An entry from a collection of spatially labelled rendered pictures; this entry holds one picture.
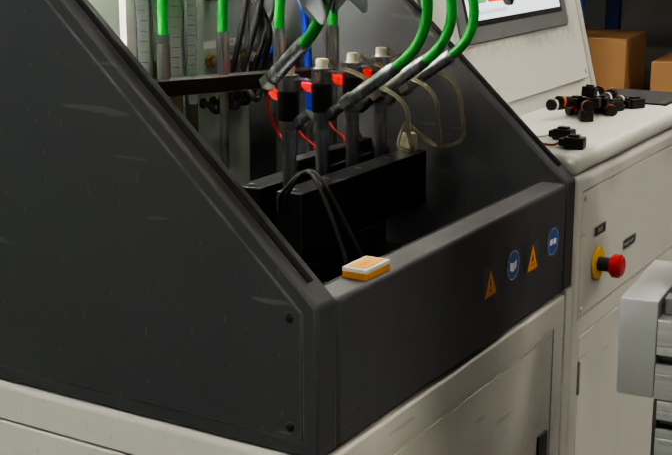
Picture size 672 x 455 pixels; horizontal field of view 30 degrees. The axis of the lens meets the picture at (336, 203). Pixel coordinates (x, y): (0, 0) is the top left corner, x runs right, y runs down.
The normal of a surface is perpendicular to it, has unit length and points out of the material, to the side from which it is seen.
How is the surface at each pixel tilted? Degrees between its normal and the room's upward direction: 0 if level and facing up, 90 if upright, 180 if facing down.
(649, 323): 90
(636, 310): 90
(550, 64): 76
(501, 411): 90
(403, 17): 90
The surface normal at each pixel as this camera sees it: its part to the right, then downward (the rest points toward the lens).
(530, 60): 0.83, -0.12
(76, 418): -0.51, 0.20
